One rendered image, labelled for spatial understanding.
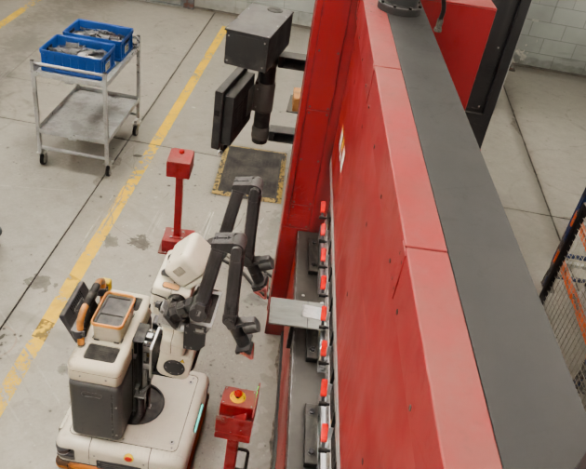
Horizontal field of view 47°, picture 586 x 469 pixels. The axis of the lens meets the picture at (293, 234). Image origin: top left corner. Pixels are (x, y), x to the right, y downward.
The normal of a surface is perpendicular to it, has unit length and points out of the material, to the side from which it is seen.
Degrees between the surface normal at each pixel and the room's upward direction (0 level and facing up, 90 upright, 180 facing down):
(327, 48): 90
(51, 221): 0
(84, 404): 90
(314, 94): 90
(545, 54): 90
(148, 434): 0
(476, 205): 0
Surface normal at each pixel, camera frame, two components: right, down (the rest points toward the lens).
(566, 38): -0.11, 0.58
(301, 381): 0.14, -0.80
